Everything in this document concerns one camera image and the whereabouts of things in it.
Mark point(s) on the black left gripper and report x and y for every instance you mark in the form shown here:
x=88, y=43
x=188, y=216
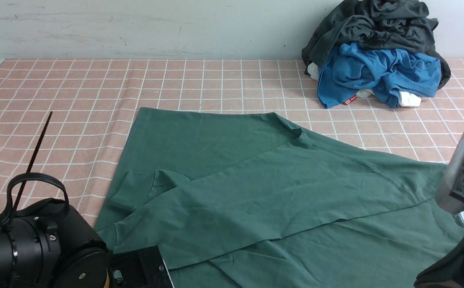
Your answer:
x=143, y=268

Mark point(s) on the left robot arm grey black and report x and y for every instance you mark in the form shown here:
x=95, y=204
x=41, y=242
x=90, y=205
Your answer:
x=69, y=253

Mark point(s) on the blue crumpled garment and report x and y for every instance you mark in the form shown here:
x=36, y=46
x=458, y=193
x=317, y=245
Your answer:
x=386, y=72

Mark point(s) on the green long-sleeved shirt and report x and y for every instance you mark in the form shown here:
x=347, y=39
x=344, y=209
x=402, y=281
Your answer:
x=256, y=201

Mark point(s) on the pink checkered tablecloth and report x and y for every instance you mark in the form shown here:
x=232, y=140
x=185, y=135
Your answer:
x=94, y=103

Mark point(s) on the black zip tie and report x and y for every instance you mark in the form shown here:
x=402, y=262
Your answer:
x=32, y=160

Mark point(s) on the dark grey crumpled garment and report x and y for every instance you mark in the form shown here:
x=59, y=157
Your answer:
x=374, y=25

